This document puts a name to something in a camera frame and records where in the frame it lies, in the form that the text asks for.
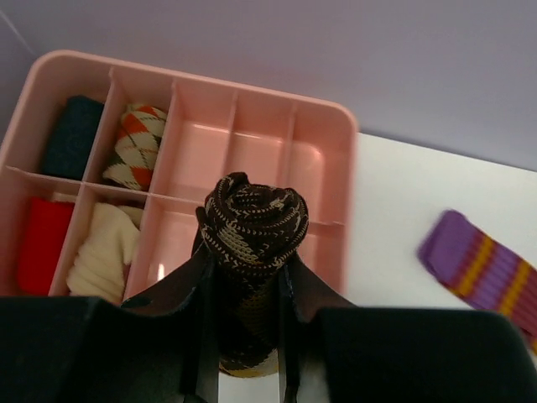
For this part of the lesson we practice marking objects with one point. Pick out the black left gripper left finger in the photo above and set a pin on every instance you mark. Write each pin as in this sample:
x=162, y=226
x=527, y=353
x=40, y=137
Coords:
x=158, y=346

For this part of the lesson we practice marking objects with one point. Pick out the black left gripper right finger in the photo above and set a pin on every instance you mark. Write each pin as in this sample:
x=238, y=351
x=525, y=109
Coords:
x=333, y=351

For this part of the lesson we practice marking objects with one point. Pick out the brown yellow argyle sock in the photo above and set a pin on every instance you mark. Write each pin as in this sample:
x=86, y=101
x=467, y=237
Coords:
x=252, y=230

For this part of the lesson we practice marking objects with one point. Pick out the cream white rolled sock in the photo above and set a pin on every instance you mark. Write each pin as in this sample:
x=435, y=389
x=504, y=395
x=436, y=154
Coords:
x=102, y=261

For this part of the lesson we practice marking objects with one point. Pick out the maroon purple striped sock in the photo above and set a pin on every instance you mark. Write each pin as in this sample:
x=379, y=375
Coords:
x=480, y=271

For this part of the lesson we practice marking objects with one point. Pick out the red rolled sock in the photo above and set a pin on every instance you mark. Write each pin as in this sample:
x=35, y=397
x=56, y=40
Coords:
x=43, y=239

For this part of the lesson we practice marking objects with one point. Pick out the cream orange argyle rolled sock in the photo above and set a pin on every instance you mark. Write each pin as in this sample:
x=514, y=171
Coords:
x=138, y=139

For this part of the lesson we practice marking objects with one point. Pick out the pink compartment organizer box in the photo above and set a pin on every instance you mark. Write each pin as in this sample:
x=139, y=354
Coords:
x=213, y=128

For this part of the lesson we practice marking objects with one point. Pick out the dark teal rolled sock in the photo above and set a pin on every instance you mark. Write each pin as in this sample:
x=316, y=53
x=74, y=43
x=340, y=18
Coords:
x=69, y=145

